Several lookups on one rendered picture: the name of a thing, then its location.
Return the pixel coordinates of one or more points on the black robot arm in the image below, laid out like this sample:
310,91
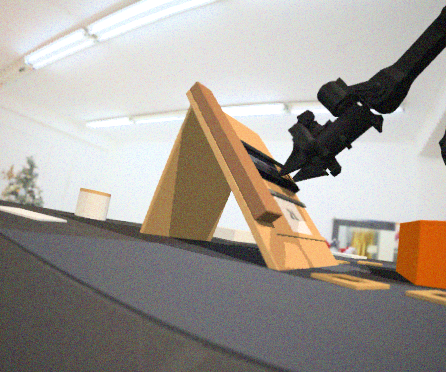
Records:
384,92

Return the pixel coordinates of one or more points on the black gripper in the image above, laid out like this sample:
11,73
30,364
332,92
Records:
314,155

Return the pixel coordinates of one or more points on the cream cylindrical jar with orange lid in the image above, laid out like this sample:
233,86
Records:
92,204

